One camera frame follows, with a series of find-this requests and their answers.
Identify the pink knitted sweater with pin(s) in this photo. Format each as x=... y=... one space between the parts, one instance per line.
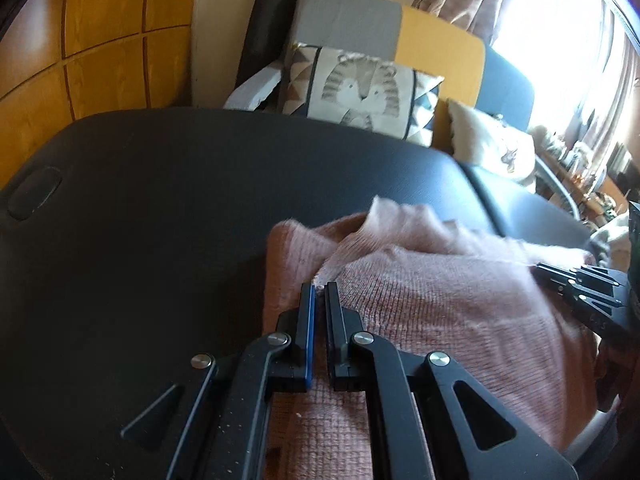
x=425 y=300

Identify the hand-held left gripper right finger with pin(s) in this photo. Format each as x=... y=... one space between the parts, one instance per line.
x=331 y=330

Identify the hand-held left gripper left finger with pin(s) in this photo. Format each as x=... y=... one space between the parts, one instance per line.
x=311 y=330

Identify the clutter of small jars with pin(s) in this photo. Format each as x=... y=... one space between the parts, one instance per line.
x=575 y=160

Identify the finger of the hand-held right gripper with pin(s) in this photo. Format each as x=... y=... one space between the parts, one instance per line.
x=585 y=279
x=602 y=315

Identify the yellow wooden wardrobe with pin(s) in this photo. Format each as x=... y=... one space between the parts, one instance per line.
x=100 y=20

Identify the black rolled mat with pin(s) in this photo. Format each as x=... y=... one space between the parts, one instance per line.
x=265 y=20

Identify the bright window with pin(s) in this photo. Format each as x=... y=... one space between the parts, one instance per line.
x=550 y=35

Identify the grey yellow blue sofa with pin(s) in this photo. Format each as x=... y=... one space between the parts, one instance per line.
x=440 y=60

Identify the deer print cushion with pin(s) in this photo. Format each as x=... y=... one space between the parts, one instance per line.
x=485 y=135

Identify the cream knitted sweater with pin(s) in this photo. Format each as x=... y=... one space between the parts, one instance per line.
x=612 y=232

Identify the tiger print cushion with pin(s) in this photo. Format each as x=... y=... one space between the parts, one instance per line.
x=360 y=90

